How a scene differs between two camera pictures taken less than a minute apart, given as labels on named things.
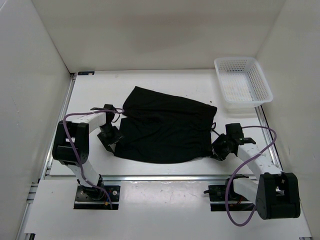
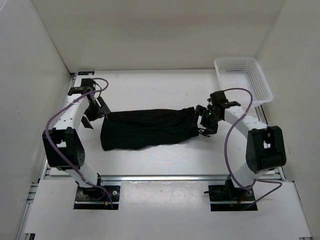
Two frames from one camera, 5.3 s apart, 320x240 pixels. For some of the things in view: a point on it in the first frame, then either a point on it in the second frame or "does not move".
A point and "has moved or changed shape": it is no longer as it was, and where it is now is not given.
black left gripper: (106, 142) → (102, 111)
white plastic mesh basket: (243, 84) does not move
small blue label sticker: (91, 73) does not move
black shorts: (162, 128) has moved or changed shape
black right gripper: (219, 155) → (211, 129)
